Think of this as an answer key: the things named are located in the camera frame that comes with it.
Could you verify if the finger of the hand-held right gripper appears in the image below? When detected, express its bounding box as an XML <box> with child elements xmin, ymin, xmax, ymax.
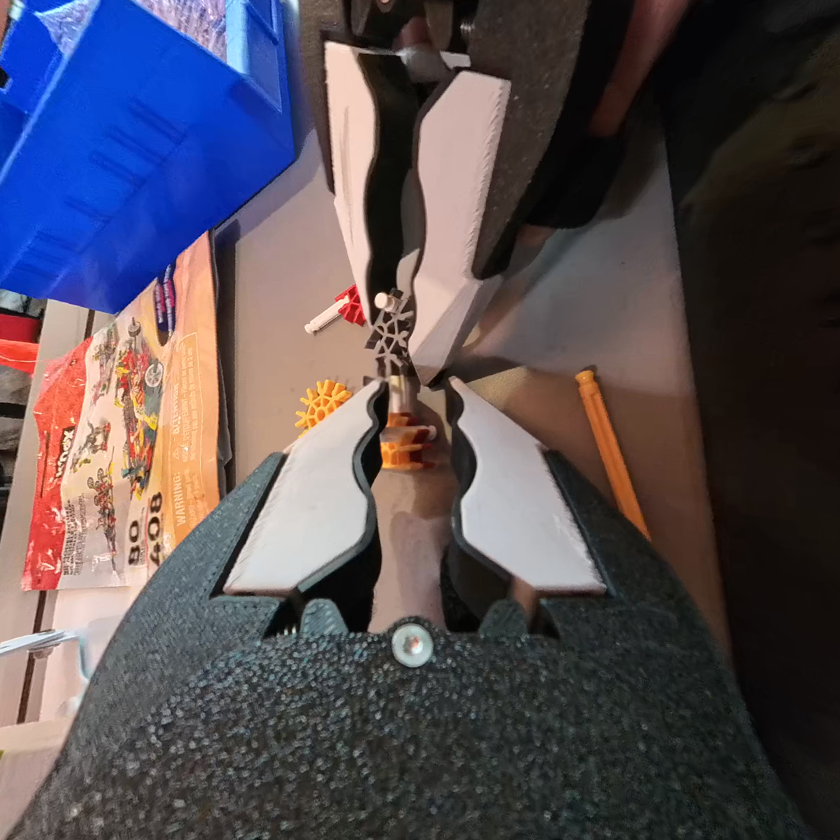
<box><xmin>412</xmin><ymin>70</ymin><xmax>513</xmax><ymax>388</ymax></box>
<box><xmin>323</xmin><ymin>41</ymin><xmax>411</xmax><ymax>316</ymax></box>

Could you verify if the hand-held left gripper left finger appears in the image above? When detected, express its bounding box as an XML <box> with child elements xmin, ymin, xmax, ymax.
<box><xmin>223</xmin><ymin>379</ymin><xmax>388</xmax><ymax>599</ymax></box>

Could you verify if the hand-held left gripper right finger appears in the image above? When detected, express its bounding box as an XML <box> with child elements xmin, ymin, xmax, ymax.
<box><xmin>448</xmin><ymin>377</ymin><xmax>606</xmax><ymax>627</ymax></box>

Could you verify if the yellow and red connector assembly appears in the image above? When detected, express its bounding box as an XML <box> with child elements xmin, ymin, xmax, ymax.
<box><xmin>379</xmin><ymin>377</ymin><xmax>439</xmax><ymax>471</ymax></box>

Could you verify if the grey connector assembly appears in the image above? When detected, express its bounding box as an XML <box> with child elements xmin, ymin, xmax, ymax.
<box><xmin>364</xmin><ymin>287</ymin><xmax>419</xmax><ymax>395</ymax></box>

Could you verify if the red connector with white rod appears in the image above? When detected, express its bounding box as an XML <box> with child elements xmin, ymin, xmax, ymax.
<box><xmin>305</xmin><ymin>285</ymin><xmax>366</xmax><ymax>336</ymax></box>

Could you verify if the person's right hand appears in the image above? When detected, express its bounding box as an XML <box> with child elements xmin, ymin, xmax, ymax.
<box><xmin>589</xmin><ymin>0</ymin><xmax>665</xmax><ymax>137</ymax></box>

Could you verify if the yellow plastic rod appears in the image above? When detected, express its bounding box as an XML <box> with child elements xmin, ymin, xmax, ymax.
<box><xmin>575</xmin><ymin>369</ymin><xmax>652</xmax><ymax>540</ymax></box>

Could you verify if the yellow connector piece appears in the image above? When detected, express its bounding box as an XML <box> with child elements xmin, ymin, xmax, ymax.
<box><xmin>294</xmin><ymin>379</ymin><xmax>353</xmax><ymax>434</ymax></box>

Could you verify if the orange toy package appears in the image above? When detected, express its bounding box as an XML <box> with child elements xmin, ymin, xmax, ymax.
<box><xmin>21</xmin><ymin>233</ymin><xmax>228</xmax><ymax>592</ymax></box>

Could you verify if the blue plastic bin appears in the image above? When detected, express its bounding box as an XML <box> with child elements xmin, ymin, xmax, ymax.
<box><xmin>0</xmin><ymin>0</ymin><xmax>296</xmax><ymax>315</ymax></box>

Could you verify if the clear plastic bag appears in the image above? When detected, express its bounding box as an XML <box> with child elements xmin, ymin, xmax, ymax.
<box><xmin>39</xmin><ymin>0</ymin><xmax>231</xmax><ymax>61</ymax></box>

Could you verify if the orange traffic cone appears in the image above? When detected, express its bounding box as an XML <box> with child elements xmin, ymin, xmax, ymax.
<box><xmin>0</xmin><ymin>338</ymin><xmax>39</xmax><ymax>376</ymax></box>

